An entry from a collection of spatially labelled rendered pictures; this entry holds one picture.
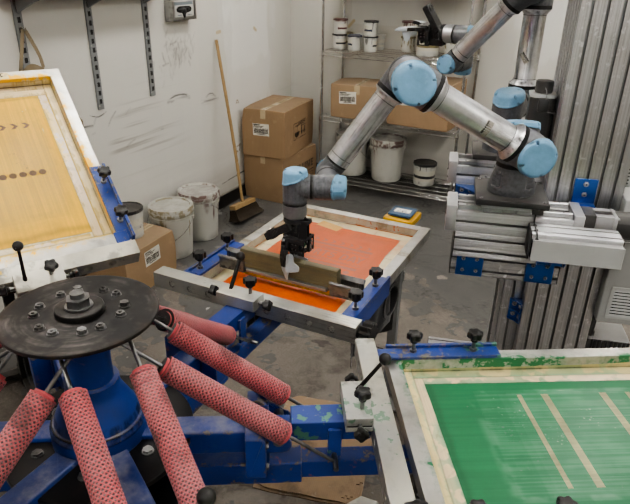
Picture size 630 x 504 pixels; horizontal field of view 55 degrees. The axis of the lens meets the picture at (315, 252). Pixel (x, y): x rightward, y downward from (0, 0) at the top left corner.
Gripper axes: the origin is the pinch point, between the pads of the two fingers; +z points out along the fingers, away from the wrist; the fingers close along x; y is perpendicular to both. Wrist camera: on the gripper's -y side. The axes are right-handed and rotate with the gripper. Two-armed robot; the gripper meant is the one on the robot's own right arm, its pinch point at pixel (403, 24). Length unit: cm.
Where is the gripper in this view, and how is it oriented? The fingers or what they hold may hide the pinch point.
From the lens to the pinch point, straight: 284.7
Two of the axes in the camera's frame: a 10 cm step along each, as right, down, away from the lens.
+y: 0.7, 8.5, 5.3
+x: 6.1, -4.5, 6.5
